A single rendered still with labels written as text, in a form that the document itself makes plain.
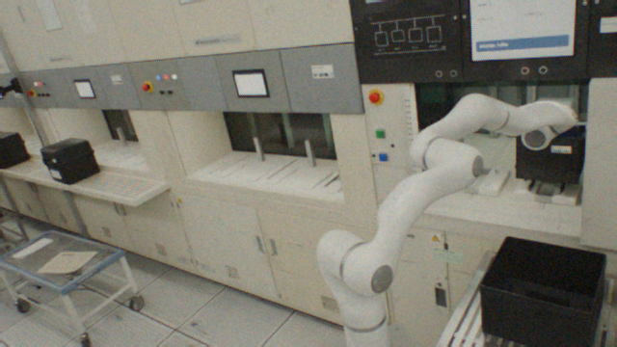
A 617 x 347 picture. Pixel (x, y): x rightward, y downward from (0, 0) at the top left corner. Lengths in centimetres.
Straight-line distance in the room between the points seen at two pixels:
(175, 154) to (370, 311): 185
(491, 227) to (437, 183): 63
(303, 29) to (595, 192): 117
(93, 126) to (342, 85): 280
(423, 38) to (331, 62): 39
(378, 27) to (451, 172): 68
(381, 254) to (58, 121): 334
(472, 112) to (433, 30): 40
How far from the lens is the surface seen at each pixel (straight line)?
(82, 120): 416
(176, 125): 278
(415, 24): 162
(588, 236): 168
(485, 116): 132
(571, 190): 196
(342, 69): 178
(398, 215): 116
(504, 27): 153
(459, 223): 183
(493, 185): 198
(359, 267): 108
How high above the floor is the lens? 180
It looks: 23 degrees down
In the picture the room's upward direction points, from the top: 11 degrees counter-clockwise
